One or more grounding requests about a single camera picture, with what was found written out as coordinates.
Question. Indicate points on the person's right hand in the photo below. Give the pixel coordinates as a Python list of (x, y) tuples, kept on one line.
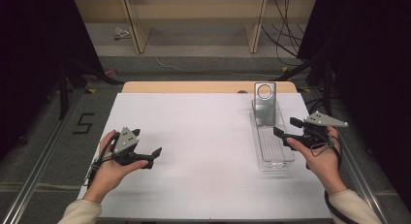
[(326, 167)]

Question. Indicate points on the wooden table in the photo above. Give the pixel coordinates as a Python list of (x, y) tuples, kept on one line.
[(194, 87)]

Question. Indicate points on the black metal stand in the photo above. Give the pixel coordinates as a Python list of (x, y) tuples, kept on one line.
[(328, 88), (64, 88)]

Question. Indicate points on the pink object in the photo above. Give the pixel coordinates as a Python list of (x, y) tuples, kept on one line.
[(110, 72)]

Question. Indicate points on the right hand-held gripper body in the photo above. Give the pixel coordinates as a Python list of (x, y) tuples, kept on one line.
[(318, 120)]

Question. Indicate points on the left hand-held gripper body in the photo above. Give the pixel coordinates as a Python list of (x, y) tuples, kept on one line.
[(126, 141)]

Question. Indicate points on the light wooden shelf unit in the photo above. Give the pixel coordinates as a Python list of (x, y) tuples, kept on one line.
[(194, 10)]

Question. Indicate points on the clear plastic tray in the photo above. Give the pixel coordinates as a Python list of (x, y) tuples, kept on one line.
[(273, 146)]

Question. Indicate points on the white board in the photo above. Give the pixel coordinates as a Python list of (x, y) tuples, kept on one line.
[(200, 136)]

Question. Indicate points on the black curtain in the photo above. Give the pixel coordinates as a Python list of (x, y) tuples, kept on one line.
[(32, 56), (378, 72)]

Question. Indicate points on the person's left hand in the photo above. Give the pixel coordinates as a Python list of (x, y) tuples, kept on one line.
[(108, 180)]

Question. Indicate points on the crumpled white paper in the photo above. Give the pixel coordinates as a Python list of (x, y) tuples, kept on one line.
[(121, 33)]

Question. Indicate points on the metal plate with round hole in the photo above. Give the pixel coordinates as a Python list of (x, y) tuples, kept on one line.
[(265, 111)]

